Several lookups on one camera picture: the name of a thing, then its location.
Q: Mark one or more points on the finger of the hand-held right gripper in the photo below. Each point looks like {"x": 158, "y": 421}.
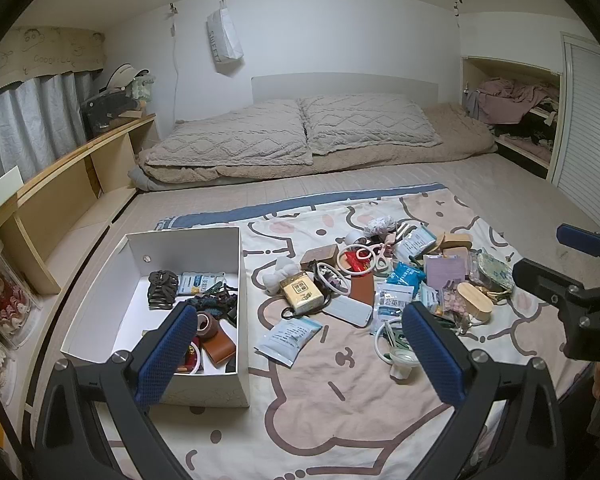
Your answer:
{"x": 545, "y": 282}
{"x": 580, "y": 240}

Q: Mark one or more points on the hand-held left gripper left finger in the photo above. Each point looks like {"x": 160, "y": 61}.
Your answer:
{"x": 162, "y": 360}

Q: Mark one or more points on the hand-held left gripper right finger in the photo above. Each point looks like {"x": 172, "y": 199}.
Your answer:
{"x": 435, "y": 360}

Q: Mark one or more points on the green plastic clip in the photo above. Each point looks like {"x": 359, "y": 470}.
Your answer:
{"x": 395, "y": 335}
{"x": 403, "y": 348}

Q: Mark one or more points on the wooden oval box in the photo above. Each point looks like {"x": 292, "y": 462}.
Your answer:
{"x": 475, "y": 302}

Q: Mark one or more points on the white cardboard box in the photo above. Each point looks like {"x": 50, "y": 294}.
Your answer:
{"x": 190, "y": 250}

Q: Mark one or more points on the red round item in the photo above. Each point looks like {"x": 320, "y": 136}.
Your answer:
{"x": 194, "y": 355}

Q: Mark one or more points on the white plastic connector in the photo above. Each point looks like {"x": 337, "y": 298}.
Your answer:
{"x": 402, "y": 367}

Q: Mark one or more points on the clear bag green-blue contents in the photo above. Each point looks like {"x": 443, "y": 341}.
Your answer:
{"x": 495, "y": 270}

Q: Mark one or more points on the brown tape roll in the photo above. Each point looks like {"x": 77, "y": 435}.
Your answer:
{"x": 207, "y": 325}

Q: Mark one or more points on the brown leather wallet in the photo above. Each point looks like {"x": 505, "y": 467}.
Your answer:
{"x": 220, "y": 350}

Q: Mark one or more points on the bag of pink pieces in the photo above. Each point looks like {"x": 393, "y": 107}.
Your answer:
{"x": 450, "y": 302}

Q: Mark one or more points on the clear face mask packet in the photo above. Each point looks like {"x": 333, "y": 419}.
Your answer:
{"x": 427, "y": 297}

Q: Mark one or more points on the large white medicine packet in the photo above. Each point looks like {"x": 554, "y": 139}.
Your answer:
{"x": 392, "y": 305}

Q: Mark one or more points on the black hair claw clip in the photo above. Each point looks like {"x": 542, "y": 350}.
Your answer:
{"x": 161, "y": 287}

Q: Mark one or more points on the dark lace cloth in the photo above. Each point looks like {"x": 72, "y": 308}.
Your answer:
{"x": 215, "y": 302}

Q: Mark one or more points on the flat blue white packet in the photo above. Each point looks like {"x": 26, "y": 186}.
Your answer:
{"x": 197, "y": 282}

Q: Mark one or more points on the blue crinkled packet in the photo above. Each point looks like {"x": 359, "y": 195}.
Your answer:
{"x": 405, "y": 275}

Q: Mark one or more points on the beige bed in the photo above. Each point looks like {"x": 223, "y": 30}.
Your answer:
{"x": 505, "y": 180}

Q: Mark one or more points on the white plastic case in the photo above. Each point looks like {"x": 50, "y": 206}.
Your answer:
{"x": 347, "y": 310}

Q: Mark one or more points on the brown leather card holder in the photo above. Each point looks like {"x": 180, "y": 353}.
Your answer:
{"x": 362, "y": 290}

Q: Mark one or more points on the wooden closet shelf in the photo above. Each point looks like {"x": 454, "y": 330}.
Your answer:
{"x": 522, "y": 155}

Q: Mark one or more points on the white louvre door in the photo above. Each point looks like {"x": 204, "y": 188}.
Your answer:
{"x": 590, "y": 135}

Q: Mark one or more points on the small wooden oval tray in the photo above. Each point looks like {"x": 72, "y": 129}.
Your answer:
{"x": 437, "y": 244}

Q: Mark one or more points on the pale blue white packet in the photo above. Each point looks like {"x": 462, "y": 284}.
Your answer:
{"x": 414, "y": 242}

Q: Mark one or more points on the pink scissors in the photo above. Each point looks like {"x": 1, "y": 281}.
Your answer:
{"x": 377, "y": 255}

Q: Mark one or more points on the dark clothes pile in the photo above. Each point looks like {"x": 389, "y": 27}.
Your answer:
{"x": 530, "y": 127}

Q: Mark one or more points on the small white medicine packet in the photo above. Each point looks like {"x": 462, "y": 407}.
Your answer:
{"x": 287, "y": 340}

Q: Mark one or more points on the red packet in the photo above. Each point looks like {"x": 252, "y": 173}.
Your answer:
{"x": 354, "y": 262}

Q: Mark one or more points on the printed blanket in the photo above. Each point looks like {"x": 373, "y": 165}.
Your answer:
{"x": 305, "y": 410}

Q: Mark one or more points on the grey fluffy scrunchie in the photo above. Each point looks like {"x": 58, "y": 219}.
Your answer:
{"x": 380, "y": 225}

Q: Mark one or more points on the white tape roll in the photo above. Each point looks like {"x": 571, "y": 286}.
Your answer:
{"x": 354, "y": 238}

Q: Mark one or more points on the white fluffy bow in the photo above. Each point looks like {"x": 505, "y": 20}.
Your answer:
{"x": 280, "y": 272}

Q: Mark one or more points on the yellow paper box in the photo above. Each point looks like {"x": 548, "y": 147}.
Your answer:
{"x": 302, "y": 292}

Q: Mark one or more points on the brown cardboard box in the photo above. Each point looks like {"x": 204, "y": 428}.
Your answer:
{"x": 320, "y": 256}

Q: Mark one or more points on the pink clothes pile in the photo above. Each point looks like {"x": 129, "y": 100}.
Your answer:
{"x": 515, "y": 97}

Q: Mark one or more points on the beige fleece duvet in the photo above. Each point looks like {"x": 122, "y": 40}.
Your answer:
{"x": 430, "y": 155}

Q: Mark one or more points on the wooden bedside shelf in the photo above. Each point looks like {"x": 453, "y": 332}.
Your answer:
{"x": 65, "y": 195}

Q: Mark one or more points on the beige textured pillow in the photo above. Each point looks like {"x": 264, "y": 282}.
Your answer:
{"x": 365, "y": 120}
{"x": 220, "y": 135}

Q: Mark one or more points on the white card board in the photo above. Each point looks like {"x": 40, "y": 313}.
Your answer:
{"x": 0, "y": 190}

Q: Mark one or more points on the black bag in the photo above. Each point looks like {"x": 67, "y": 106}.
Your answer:
{"x": 105, "y": 110}

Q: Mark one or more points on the grey curtain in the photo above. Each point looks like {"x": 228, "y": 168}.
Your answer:
{"x": 25, "y": 125}

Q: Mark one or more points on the green plush toy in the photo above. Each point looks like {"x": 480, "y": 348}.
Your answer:
{"x": 144, "y": 87}

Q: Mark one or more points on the white headboard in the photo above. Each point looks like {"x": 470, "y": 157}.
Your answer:
{"x": 345, "y": 85}

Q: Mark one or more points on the white hat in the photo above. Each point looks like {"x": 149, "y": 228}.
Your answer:
{"x": 122, "y": 77}

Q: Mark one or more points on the tan printed valance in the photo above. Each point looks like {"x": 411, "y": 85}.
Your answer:
{"x": 45, "y": 55}

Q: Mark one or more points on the white hanging bag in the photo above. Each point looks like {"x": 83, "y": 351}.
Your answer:
{"x": 225, "y": 35}

